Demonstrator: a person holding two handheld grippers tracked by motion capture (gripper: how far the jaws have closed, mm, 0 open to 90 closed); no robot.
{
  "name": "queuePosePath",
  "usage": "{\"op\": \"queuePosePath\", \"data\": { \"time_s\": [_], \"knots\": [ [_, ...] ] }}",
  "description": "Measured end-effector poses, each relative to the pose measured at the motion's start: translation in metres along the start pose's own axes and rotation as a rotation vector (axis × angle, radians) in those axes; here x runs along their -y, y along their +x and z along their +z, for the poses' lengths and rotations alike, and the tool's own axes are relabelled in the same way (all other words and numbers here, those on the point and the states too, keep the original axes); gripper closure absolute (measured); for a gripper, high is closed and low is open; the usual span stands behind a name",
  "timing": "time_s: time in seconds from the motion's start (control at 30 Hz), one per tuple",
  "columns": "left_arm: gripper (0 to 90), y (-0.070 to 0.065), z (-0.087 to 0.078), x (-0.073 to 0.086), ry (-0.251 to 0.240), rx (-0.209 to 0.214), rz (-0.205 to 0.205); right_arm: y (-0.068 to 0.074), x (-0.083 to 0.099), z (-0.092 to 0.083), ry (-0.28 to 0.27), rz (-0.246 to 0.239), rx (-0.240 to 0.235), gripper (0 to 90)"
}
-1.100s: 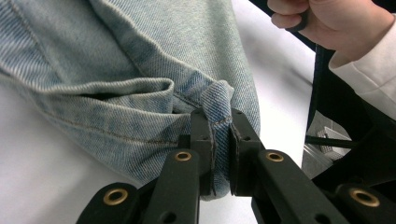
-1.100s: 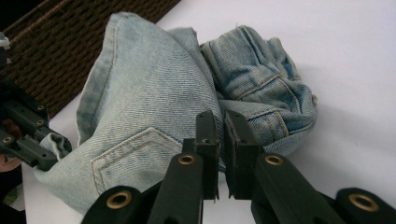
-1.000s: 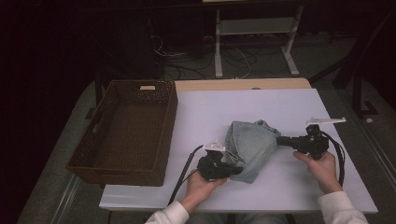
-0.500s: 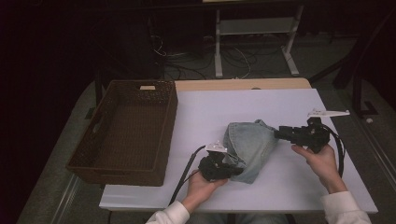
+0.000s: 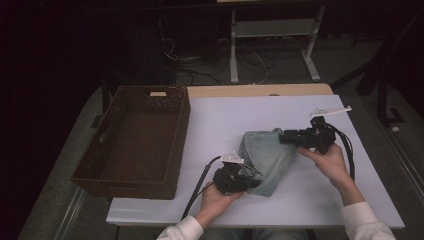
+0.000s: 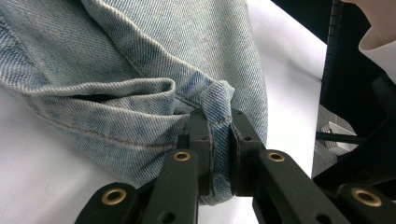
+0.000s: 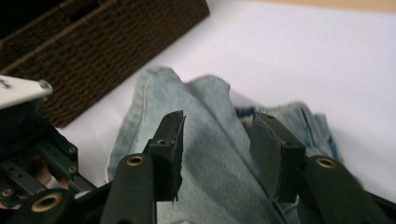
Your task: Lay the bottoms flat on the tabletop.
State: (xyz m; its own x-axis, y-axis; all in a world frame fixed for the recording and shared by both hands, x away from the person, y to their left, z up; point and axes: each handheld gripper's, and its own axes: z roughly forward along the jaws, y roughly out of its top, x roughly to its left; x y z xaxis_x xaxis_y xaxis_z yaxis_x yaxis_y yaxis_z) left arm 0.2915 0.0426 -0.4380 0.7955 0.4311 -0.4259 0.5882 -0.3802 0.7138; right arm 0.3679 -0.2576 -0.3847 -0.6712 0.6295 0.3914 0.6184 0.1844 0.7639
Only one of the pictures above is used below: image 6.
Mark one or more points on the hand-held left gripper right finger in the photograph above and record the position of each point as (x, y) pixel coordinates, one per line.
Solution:
(246, 146)

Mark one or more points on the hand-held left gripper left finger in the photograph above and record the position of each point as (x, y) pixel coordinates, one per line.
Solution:
(199, 140)

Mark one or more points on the light blue denim pants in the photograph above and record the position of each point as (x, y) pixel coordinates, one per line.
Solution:
(93, 46)

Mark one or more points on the grey metal frame piece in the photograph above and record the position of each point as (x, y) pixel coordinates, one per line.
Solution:
(327, 149)

